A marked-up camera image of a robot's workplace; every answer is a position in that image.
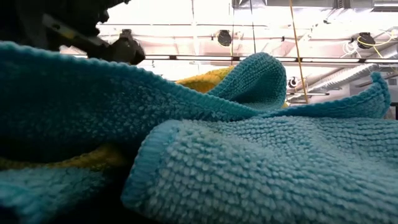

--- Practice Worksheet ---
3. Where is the yellow cable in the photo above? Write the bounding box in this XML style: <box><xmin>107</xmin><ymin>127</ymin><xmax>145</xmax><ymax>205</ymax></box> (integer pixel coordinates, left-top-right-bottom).
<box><xmin>288</xmin><ymin>0</ymin><xmax>310</xmax><ymax>105</ymax></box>

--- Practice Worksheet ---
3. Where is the long horizontal metal rail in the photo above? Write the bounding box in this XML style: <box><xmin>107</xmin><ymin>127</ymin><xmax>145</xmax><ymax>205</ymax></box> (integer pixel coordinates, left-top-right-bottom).
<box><xmin>60</xmin><ymin>53</ymin><xmax>398</xmax><ymax>63</ymax></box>

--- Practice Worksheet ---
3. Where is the yellow microfiber towel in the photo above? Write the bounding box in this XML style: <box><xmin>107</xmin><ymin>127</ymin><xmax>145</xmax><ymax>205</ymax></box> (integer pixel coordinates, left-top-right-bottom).
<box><xmin>0</xmin><ymin>65</ymin><xmax>236</xmax><ymax>172</ymax></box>

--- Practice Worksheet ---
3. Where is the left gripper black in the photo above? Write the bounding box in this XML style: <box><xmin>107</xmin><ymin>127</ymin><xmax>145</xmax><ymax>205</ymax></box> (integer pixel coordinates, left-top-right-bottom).
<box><xmin>0</xmin><ymin>0</ymin><xmax>146</xmax><ymax>65</ymax></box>

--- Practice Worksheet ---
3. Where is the blue microfiber towel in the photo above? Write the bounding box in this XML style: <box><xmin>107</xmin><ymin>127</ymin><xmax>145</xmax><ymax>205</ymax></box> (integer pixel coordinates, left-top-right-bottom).
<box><xmin>120</xmin><ymin>72</ymin><xmax>398</xmax><ymax>224</ymax></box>
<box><xmin>0</xmin><ymin>40</ymin><xmax>289</xmax><ymax>224</ymax></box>

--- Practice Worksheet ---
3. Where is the silver ventilation duct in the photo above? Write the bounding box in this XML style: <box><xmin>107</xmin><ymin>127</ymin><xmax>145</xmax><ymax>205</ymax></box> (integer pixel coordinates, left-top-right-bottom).
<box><xmin>306</xmin><ymin>63</ymin><xmax>398</xmax><ymax>94</ymax></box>

